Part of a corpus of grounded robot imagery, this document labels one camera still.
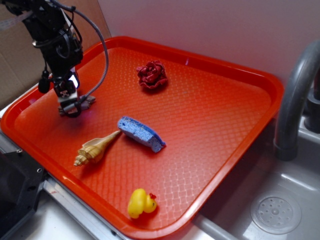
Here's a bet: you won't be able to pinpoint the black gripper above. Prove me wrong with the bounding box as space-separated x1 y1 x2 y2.
32 29 83 118

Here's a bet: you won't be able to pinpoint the brown wood chip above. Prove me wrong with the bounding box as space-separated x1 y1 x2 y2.
58 95 96 116

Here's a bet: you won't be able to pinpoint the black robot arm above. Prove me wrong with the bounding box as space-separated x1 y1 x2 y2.
0 0 83 118

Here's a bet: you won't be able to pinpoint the brown cardboard panel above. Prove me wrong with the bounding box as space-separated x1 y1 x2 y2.
0 0 83 110

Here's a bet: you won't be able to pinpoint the tan conch seashell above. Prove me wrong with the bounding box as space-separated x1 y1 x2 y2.
73 130 122 167

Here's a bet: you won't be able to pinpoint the blue sponge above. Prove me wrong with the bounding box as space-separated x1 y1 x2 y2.
117 116 166 153

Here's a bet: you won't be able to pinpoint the red fabric flower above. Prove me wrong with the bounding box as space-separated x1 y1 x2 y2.
136 60 168 90

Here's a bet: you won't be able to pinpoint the red plastic tray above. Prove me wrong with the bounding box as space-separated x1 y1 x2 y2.
0 36 284 240

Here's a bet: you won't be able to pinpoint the yellow rubber duck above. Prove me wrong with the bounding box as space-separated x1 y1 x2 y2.
127 188 158 219

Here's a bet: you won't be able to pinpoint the grey sink faucet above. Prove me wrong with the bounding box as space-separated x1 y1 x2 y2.
273 40 320 161

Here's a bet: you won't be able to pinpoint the grey sink drain strainer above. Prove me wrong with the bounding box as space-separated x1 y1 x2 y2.
250 191 302 235

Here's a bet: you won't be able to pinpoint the grey braided cable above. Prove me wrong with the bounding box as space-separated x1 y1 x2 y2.
49 0 110 105

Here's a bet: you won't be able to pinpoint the white flat ribbon cable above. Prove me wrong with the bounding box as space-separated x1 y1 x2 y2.
0 10 33 31

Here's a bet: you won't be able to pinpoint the black metal bracket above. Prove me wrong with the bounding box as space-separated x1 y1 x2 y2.
0 149 47 240

